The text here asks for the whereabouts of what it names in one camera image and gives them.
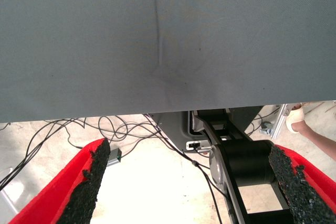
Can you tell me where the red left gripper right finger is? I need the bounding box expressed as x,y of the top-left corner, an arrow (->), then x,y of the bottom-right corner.
268,144 -> 336,224

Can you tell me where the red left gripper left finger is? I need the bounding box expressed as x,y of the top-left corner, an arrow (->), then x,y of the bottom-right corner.
7,137 -> 111,224

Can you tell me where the small grey adapter box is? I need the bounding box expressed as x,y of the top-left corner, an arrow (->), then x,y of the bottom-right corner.
106,148 -> 123,167

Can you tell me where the white shoe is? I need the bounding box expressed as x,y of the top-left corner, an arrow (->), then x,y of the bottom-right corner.
285,102 -> 306,134

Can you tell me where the metal caster wheel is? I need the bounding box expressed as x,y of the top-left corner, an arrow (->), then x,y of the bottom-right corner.
259,121 -> 274,135

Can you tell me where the dark grey table cloth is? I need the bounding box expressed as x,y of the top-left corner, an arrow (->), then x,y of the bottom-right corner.
0,0 -> 336,124

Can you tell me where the thin black floor cable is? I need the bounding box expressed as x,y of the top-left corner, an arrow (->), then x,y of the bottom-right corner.
98,113 -> 169,151
0,118 -> 77,193

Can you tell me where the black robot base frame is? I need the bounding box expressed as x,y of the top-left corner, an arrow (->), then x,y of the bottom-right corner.
149,105 -> 292,224

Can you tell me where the aluminium frame profile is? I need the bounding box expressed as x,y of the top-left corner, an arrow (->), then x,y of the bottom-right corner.
270,103 -> 289,141

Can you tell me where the black cable with ferrite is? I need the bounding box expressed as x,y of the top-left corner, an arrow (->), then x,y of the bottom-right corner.
181,150 -> 232,224

